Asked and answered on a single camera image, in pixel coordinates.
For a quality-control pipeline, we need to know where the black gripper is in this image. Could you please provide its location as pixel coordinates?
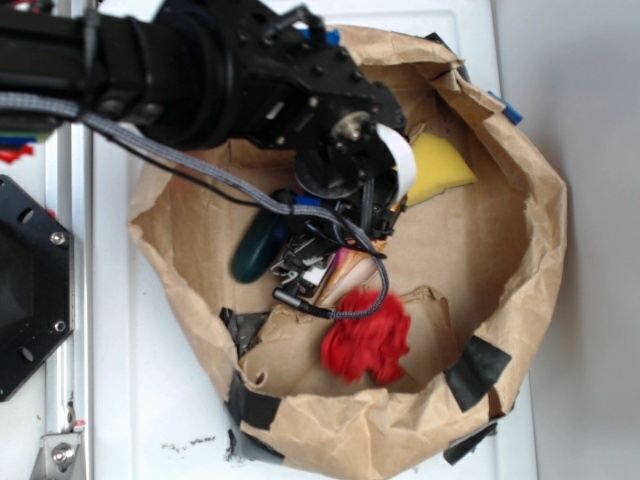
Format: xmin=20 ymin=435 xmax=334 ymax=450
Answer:
xmin=249 ymin=29 xmax=408 ymax=300

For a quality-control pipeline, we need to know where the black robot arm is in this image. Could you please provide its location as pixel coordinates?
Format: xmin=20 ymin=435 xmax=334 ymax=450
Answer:
xmin=1 ymin=1 xmax=414 ymax=305

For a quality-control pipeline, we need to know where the dark green oblong stone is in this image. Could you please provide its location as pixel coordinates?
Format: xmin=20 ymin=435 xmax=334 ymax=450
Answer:
xmin=231 ymin=208 xmax=291 ymax=284

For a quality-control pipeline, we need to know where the yellow sponge wedge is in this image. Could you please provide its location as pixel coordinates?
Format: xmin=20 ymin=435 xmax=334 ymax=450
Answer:
xmin=406 ymin=133 xmax=478 ymax=207

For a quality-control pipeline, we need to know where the orange spiral conch shell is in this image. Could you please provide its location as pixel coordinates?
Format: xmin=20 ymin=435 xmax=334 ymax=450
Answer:
xmin=316 ymin=247 xmax=378 ymax=307

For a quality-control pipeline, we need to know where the brown paper bag tray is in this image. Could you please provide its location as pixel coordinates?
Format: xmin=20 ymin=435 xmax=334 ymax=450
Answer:
xmin=129 ymin=26 xmax=567 ymax=479

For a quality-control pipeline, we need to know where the red crumpled paper ball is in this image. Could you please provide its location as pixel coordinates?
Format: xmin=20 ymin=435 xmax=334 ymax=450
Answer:
xmin=320 ymin=293 xmax=411 ymax=384

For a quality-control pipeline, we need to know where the white plastic board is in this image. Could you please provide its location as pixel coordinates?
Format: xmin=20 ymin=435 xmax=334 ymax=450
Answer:
xmin=87 ymin=1 xmax=538 ymax=479

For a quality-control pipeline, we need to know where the grey braided cable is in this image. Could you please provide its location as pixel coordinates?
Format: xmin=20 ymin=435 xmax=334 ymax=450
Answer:
xmin=0 ymin=90 xmax=391 ymax=321

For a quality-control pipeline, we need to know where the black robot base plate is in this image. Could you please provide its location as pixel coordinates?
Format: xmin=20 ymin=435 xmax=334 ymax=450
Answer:
xmin=1 ymin=175 xmax=73 ymax=402

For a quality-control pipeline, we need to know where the aluminium extrusion rail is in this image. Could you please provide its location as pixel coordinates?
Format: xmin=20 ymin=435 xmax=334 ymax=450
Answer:
xmin=32 ymin=125 xmax=92 ymax=479

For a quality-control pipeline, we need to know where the metal corner bracket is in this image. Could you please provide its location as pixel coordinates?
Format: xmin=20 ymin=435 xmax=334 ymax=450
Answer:
xmin=29 ymin=432 xmax=86 ymax=480

